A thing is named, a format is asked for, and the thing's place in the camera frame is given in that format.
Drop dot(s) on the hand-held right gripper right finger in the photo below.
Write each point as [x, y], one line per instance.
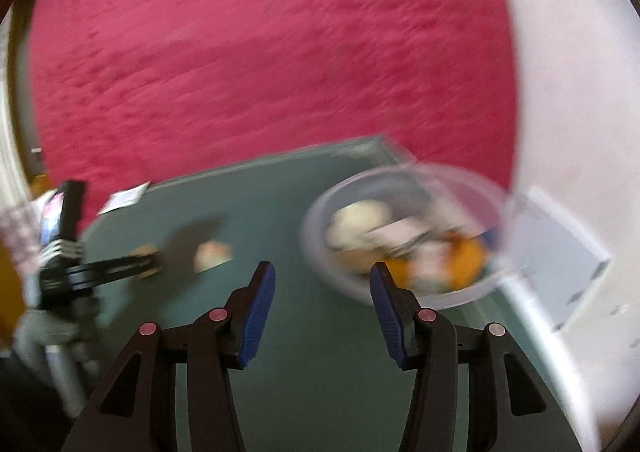
[387, 327]

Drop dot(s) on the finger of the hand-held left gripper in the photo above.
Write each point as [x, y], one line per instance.
[125, 268]

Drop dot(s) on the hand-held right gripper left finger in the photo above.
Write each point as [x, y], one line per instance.
[257, 322]

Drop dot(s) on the clear plastic bowl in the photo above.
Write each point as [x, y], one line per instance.
[320, 252]

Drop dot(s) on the cream round tin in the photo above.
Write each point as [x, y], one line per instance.
[357, 222]

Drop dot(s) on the blue block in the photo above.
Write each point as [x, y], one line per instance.
[492, 236]

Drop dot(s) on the person's left hand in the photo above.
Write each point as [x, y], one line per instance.
[47, 327]

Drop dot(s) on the wooden door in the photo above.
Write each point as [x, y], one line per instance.
[7, 292]

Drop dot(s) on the white patterned curtain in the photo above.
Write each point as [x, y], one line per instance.
[20, 232]

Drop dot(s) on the white paper card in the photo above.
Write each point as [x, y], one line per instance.
[125, 198]

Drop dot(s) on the grey flat panel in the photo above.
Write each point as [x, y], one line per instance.
[560, 262]

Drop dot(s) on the red quilted blanket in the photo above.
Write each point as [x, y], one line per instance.
[250, 56]

